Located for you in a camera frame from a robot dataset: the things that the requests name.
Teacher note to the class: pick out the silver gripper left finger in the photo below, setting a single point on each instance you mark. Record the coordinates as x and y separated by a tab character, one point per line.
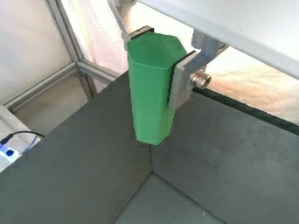
121	10

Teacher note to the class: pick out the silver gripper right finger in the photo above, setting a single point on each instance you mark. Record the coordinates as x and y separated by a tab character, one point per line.
188	73

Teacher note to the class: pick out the green hexagon peg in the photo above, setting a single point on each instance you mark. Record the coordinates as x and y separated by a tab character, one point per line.
152	53

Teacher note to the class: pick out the white device with blue light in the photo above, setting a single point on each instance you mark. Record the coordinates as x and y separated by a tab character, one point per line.
8	155

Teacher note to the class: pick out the aluminium frame structure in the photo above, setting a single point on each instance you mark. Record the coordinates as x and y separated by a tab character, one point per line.
38	51

